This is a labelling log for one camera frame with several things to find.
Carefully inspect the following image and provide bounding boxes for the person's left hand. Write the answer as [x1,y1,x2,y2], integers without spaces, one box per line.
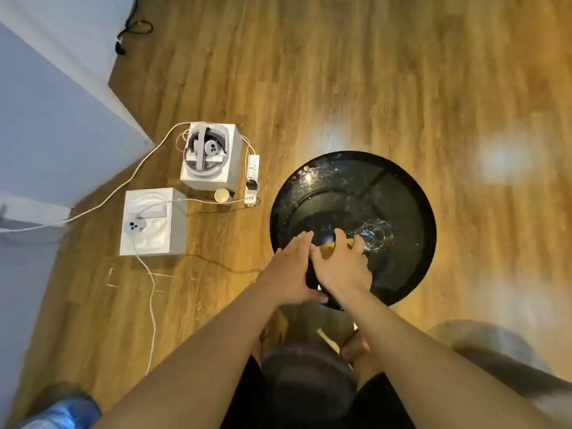
[258,231,329,307]

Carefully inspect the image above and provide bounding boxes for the person's right hand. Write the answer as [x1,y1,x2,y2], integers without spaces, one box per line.
[309,228,373,304]

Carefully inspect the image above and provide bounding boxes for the black gold shaker lid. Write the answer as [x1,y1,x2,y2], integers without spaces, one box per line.
[309,229,356,264]

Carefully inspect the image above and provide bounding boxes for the clear footed glass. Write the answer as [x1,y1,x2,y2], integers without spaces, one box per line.
[355,218,396,253]

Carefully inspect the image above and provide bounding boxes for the person's left forearm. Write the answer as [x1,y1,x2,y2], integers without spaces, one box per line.
[91,272,291,429]

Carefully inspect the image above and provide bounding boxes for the person's right forearm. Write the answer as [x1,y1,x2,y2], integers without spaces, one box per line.
[332,281,557,429]

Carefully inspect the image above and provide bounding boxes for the person's right leg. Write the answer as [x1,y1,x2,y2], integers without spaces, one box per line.
[338,331,386,389]

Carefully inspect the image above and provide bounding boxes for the round black glass side table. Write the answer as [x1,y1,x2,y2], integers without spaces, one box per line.
[269,150,437,311]

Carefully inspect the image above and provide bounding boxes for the white power strip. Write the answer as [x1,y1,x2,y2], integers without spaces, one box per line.
[244,154,261,207]

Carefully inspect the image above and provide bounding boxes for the white moulded tray box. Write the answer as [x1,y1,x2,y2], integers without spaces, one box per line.
[119,187,188,257]

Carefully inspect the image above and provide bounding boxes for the black shorts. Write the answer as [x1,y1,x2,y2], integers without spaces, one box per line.
[221,341,419,429]

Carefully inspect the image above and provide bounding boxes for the white box with headset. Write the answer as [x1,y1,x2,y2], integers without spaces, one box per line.
[184,123,231,171]

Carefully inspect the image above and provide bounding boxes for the blue cloth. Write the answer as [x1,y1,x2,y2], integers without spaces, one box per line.
[17,383,102,429]

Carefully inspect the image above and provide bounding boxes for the thin white charging cable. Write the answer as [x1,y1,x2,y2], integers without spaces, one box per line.
[133,236,157,377]
[136,197,247,217]

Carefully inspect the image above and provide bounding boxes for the thick white cable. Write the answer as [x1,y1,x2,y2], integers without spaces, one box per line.
[0,122,193,233]

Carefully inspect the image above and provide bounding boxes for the black power cord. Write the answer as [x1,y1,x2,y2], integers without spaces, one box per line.
[115,0,154,55]

